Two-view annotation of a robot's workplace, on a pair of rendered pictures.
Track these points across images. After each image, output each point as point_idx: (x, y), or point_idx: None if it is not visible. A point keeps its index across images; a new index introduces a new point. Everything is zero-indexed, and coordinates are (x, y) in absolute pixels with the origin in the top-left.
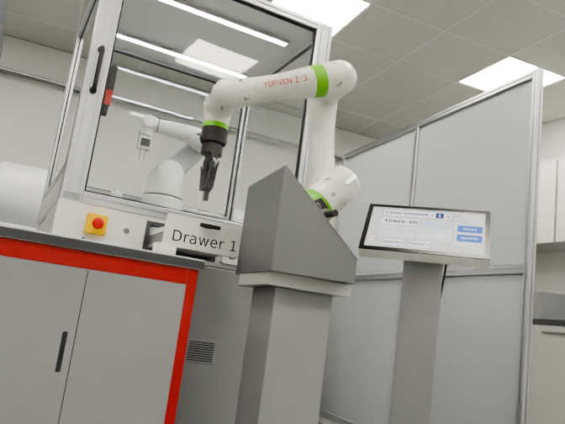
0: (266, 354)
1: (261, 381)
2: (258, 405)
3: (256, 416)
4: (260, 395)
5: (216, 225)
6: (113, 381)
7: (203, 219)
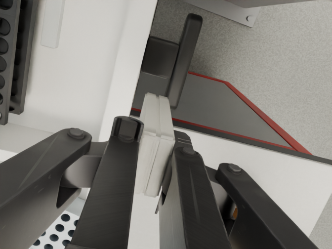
0: (316, 0)
1: (296, 1)
2: (283, 3)
3: (277, 3)
4: (289, 3)
5: (196, 41)
6: None
7: (136, 79)
